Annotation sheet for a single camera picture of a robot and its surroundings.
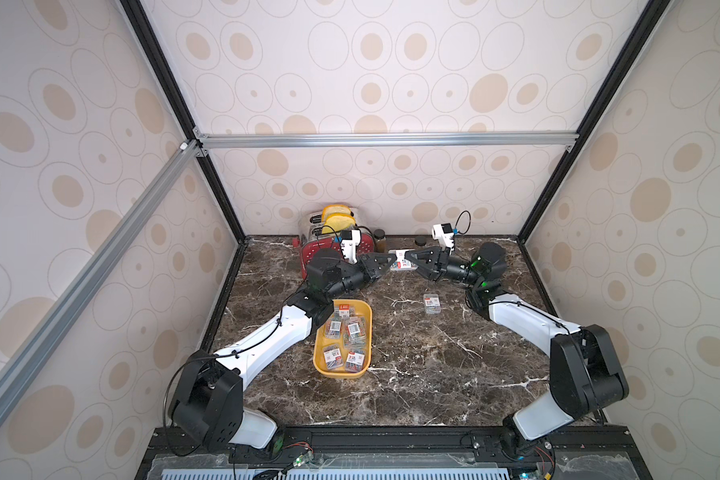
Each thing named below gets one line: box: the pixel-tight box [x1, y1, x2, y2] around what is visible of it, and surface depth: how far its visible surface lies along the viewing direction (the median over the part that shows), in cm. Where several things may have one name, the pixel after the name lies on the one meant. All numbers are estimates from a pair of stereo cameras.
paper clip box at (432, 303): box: [423, 294, 442, 314], surface depth 99 cm
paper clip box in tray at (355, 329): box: [346, 320, 364, 338], surface depth 91 cm
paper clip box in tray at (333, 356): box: [323, 344, 344, 370], surface depth 88 cm
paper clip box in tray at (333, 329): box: [326, 320, 341, 339], surface depth 94 cm
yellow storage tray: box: [313, 299, 373, 380], surface depth 91 cm
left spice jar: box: [373, 228, 387, 253], surface depth 111 cm
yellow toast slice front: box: [322, 213, 356, 234], surface depth 98 cm
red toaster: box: [354, 215, 375, 259], surface depth 100 cm
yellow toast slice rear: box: [322, 204, 351, 222], surface depth 102 cm
